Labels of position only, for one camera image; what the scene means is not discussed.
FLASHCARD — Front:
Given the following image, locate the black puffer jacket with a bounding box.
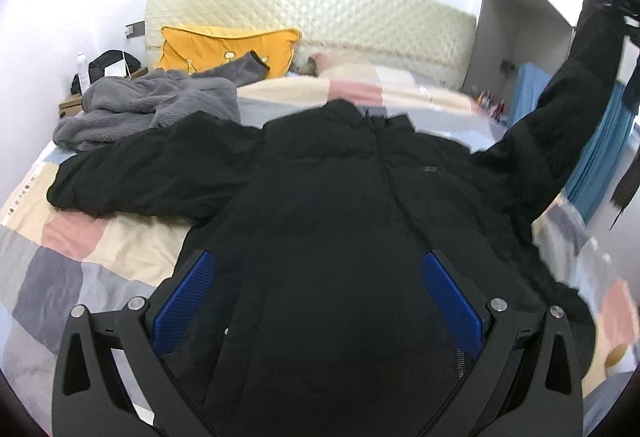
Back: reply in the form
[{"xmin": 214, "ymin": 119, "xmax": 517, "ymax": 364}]
[{"xmin": 48, "ymin": 0, "xmax": 626, "ymax": 436}]

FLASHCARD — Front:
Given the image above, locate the blue cloth on shelf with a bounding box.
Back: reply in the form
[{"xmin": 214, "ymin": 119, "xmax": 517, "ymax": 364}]
[{"xmin": 506, "ymin": 62, "xmax": 551, "ymax": 128}]

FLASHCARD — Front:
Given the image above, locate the blue curtain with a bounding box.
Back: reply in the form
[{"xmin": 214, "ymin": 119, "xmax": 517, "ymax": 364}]
[{"xmin": 564, "ymin": 82, "xmax": 634, "ymax": 223}]

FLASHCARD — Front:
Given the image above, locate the pastel patchwork bed quilt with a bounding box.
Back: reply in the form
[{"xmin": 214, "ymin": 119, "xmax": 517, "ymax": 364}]
[{"xmin": 1, "ymin": 67, "xmax": 639, "ymax": 435}]

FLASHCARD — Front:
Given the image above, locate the cream quilted headboard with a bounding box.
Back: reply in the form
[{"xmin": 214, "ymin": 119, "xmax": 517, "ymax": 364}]
[{"xmin": 144, "ymin": 0, "xmax": 476, "ymax": 91}]

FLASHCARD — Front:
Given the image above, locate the grey fleece garment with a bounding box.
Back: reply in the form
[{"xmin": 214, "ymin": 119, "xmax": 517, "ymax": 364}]
[{"xmin": 52, "ymin": 51, "xmax": 269, "ymax": 152}]

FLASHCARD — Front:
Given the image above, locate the wooden nightstand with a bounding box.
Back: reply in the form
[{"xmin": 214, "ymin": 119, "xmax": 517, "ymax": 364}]
[{"xmin": 58, "ymin": 67, "xmax": 149, "ymax": 118}]

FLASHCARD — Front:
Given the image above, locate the black bag on nightstand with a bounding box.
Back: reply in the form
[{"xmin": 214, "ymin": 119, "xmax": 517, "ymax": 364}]
[{"xmin": 70, "ymin": 49, "xmax": 142, "ymax": 94}]

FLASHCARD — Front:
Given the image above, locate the white bottle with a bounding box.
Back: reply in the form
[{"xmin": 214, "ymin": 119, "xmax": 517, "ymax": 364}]
[{"xmin": 76, "ymin": 52, "xmax": 91, "ymax": 93}]

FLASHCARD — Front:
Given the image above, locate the yellow pillow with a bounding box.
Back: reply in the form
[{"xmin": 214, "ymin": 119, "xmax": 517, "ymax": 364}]
[{"xmin": 155, "ymin": 25, "xmax": 302, "ymax": 78}]

